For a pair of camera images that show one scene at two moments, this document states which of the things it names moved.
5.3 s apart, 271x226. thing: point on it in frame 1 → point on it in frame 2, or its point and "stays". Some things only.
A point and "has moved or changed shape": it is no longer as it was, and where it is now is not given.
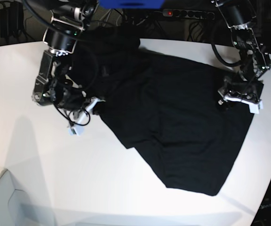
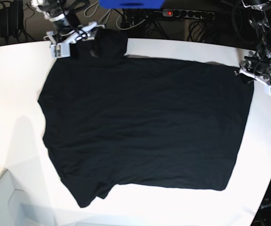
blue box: x=132 y=4 stays
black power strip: x=189 y=14 stays
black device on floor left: x=11 y=20 stays
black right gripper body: x=233 y=87 → x=261 y=62
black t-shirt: x=165 y=102 has moved or changed shape
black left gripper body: x=70 y=99 → x=63 y=27
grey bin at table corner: x=4 y=205 stays
